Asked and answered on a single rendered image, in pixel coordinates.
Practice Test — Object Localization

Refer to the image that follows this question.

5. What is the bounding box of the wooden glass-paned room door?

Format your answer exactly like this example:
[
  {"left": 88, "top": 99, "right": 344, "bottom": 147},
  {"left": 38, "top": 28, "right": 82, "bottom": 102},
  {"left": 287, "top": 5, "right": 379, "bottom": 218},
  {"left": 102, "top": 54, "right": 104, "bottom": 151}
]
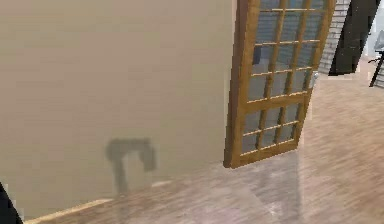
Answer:
[{"left": 222, "top": 0, "right": 338, "bottom": 169}]

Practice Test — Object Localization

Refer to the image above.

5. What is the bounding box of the black tall cabinet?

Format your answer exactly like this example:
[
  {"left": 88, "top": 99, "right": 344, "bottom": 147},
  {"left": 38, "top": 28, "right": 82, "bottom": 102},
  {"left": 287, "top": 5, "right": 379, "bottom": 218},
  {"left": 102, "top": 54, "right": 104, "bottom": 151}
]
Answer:
[{"left": 328, "top": 0, "right": 382, "bottom": 77}]

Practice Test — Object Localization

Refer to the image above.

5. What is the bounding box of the black office chair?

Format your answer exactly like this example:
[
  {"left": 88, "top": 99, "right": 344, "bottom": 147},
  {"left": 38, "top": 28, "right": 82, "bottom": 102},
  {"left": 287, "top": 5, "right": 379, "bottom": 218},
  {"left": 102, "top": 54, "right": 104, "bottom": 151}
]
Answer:
[{"left": 367, "top": 29, "right": 384, "bottom": 88}]

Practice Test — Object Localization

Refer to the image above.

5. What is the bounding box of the black rounded object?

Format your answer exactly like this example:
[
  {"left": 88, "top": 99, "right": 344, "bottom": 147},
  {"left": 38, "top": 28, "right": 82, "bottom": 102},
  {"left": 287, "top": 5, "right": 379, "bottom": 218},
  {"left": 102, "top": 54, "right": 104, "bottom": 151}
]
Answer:
[{"left": 0, "top": 181, "right": 24, "bottom": 224}]

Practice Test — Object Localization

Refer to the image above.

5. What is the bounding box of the silver door handle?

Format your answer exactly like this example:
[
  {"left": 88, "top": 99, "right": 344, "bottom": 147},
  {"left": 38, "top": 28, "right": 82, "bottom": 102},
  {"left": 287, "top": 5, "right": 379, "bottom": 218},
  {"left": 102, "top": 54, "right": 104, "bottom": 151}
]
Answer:
[{"left": 310, "top": 71, "right": 320, "bottom": 90}]

